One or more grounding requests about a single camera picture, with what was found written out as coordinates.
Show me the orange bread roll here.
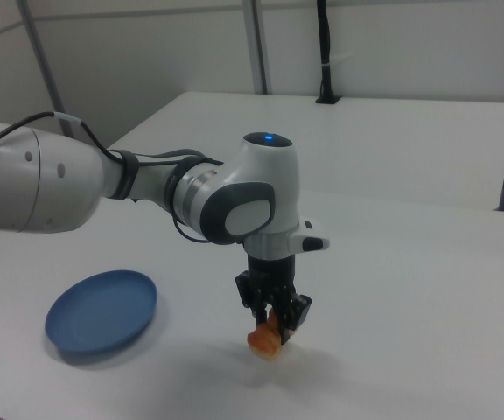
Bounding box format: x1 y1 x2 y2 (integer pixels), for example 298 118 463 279
246 310 284 361

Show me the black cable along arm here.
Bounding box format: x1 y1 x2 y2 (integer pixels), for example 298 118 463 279
0 112 227 242

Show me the blue round plate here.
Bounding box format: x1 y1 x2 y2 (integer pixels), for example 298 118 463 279
45 269 158 354

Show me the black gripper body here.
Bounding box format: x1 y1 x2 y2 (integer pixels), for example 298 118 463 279
234 254 298 312

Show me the thin grey partition post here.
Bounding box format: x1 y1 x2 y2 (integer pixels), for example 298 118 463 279
17 0 72 137

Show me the white cable tie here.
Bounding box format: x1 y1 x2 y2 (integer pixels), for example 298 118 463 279
321 52 358 69

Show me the black pole with base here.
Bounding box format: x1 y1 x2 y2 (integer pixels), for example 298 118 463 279
314 0 343 105

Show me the white side table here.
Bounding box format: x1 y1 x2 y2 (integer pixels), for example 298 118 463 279
106 90 504 212

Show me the wide grey partition post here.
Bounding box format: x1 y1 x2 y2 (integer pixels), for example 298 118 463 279
241 0 273 95

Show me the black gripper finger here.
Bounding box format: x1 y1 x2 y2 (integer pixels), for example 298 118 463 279
275 289 313 347
250 301 270 327

